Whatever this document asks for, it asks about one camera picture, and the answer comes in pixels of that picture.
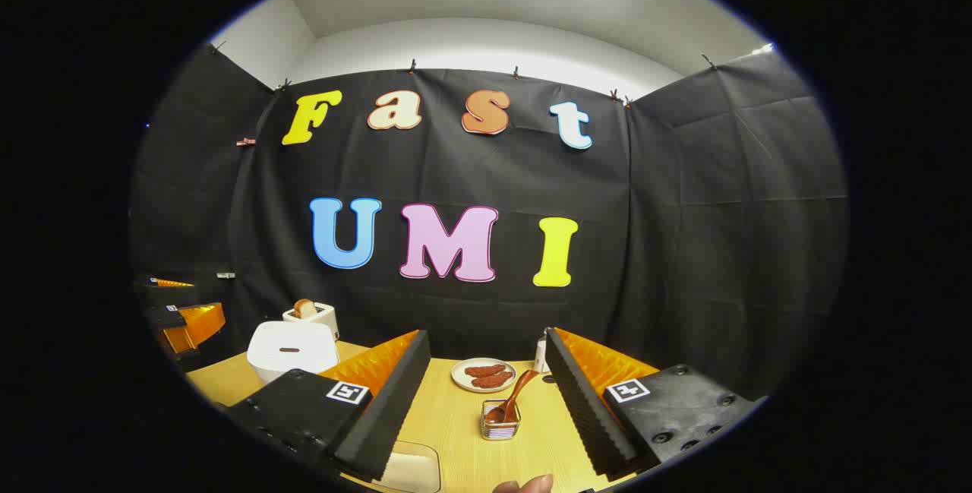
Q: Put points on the white toaster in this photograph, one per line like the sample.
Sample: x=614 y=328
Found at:
x=323 y=320

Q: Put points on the red meat slice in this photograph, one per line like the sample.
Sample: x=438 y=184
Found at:
x=484 y=370
x=493 y=380

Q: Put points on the white rice cooker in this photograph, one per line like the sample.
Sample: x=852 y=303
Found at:
x=292 y=352

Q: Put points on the clear container of rice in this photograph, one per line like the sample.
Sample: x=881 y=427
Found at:
x=414 y=470

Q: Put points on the black backdrop cloth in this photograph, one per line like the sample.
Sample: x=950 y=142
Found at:
x=683 y=250

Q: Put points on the white round plate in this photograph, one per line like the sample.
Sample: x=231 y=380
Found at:
x=459 y=379

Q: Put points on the clear bottle with white label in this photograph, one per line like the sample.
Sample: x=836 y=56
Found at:
x=541 y=356

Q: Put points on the toasted bread slice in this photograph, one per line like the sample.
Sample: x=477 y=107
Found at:
x=305 y=308

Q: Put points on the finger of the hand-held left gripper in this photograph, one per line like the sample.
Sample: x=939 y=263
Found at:
x=197 y=322
x=171 y=294

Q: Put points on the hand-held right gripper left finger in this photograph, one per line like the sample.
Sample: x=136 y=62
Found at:
x=395 y=402

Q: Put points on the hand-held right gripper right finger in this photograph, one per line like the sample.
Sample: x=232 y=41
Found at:
x=581 y=409

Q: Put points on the brown wooden spoon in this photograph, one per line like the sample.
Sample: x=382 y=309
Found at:
x=516 y=394

